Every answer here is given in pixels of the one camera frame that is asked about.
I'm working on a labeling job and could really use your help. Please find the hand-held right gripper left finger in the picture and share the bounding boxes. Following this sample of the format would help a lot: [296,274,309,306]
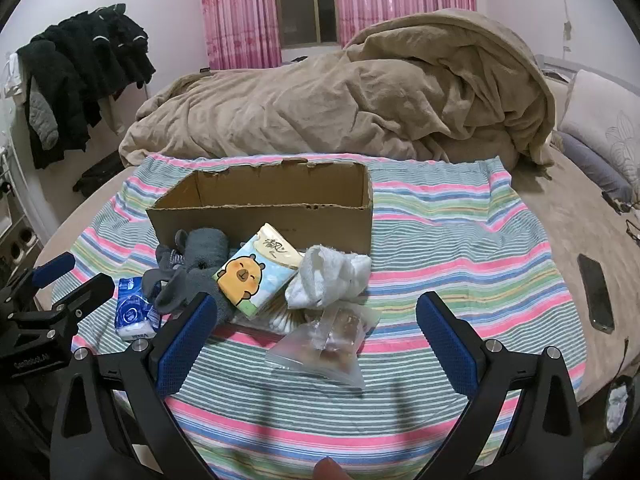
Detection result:
[50,291,236,480]

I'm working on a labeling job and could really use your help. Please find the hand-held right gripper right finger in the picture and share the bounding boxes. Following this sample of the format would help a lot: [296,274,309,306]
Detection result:
[416,291,586,480]

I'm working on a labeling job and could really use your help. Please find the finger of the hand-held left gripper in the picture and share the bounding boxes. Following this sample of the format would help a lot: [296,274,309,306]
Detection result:
[0,252,76,306]
[50,274,116,333]

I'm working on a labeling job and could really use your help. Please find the blue tissue packet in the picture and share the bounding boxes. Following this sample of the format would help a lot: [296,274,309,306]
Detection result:
[114,277,163,342]

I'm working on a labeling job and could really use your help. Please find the light grey patterned sock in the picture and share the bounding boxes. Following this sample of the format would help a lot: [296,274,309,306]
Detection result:
[142,244,236,322]

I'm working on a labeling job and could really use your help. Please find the cartoon print tissue pack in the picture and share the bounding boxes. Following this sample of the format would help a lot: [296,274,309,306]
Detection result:
[212,222,306,318]

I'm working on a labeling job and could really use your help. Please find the bag of cotton swabs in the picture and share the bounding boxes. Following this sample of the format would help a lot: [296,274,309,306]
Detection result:
[235,300,312,336]

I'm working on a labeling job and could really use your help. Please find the clear plastic snack bag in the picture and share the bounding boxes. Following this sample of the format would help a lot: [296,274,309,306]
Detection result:
[265,304,383,391]

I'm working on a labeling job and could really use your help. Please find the white socks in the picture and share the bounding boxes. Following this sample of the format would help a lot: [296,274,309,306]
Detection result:
[285,245,372,309]

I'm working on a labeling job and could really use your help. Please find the brown cardboard box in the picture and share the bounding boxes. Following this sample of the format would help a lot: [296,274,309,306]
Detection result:
[146,159,374,256]

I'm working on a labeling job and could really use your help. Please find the person's right hand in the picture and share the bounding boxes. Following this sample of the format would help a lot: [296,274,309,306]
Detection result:
[312,457,349,480]

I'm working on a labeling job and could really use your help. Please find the white storage rack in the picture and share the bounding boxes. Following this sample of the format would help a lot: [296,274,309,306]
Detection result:
[0,145,42,267]

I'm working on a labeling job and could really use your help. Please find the striped cloth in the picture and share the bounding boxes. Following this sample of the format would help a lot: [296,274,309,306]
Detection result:
[50,154,586,480]

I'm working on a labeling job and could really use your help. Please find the black bag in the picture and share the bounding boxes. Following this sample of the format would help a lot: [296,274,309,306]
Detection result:
[72,152,123,198]

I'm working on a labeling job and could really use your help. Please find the grey quilted garment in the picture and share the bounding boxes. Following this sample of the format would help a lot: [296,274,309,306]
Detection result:
[27,87,59,151]

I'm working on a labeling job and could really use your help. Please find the black smartphone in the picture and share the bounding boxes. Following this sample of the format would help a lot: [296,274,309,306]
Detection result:
[576,253,615,335]

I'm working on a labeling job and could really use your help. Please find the bed with brown sheet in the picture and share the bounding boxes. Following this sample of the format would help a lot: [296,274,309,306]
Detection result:
[35,57,640,411]

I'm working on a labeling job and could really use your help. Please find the trash bin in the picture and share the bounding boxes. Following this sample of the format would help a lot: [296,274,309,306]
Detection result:
[602,375,640,447]

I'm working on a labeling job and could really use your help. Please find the white garment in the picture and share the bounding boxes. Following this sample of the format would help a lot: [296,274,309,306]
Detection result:
[4,52,27,99]

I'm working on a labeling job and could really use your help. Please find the pile of black clothes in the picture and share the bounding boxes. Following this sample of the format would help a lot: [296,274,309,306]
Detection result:
[17,3,157,171]

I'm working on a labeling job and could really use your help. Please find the grey pillow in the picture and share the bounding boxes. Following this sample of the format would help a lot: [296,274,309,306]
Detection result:
[555,131,633,203]

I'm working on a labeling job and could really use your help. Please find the beige blanket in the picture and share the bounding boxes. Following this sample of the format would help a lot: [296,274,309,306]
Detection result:
[119,8,557,168]

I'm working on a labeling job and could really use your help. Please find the white floral pillow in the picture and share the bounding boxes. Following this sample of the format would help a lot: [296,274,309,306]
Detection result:
[557,69,640,191]

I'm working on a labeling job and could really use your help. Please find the white bed headboard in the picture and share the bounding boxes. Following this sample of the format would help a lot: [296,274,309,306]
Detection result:
[537,55,583,83]

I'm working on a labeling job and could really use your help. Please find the window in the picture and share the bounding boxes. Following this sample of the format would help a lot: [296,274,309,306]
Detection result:
[272,0,341,47]

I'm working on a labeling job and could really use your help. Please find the white wall cable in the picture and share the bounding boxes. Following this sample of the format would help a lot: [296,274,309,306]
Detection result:
[559,0,575,52]

